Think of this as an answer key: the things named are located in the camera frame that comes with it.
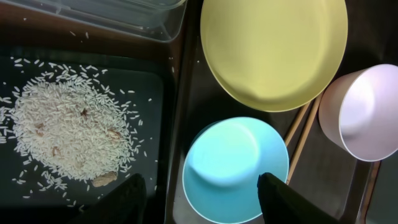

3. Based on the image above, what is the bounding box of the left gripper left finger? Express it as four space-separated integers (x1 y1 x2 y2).
68 174 147 224

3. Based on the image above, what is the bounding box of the blue bowl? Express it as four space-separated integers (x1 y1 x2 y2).
182 117 289 223

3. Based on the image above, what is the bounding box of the pile of white rice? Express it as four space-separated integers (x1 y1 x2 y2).
1 62 143 196

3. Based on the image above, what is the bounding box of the left wooden chopstick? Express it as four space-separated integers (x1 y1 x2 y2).
284 103 311 146

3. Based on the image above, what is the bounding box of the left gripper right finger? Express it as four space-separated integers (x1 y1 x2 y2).
257 172 338 224

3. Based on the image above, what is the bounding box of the clear plastic bin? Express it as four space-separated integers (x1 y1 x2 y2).
3 0 187 42

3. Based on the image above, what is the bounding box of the wooden chopstick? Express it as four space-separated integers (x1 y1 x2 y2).
284 103 311 146
286 92 324 185

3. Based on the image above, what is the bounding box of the right wooden chopstick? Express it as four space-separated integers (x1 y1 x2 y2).
286 92 324 185

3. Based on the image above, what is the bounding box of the dark brown serving tray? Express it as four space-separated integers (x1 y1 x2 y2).
166 0 397 223

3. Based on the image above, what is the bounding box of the black plastic tray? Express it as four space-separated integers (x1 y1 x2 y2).
1 46 175 223

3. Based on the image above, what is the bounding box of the yellow plate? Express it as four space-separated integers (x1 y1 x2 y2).
200 0 348 112

